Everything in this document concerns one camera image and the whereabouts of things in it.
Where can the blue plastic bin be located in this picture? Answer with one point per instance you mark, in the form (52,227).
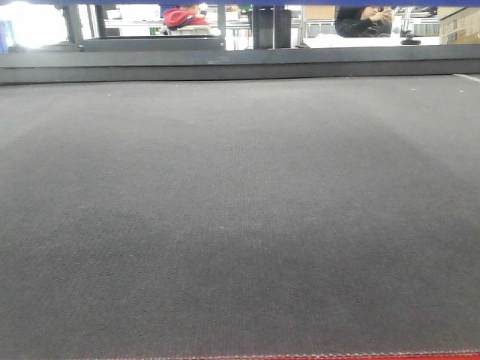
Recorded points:
(351,3)

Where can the black conveyor belt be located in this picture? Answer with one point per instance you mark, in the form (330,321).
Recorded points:
(259,218)

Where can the person in red hoodie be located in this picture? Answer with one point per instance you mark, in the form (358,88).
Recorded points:
(183,15)

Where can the person in black jacket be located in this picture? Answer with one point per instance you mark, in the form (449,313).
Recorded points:
(364,22)

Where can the cardboard box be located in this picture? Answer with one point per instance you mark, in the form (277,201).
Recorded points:
(458,25)

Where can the black support post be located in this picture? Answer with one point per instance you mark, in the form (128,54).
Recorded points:
(271,27)

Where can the black conveyor side rail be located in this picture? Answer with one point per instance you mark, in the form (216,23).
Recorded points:
(213,65)

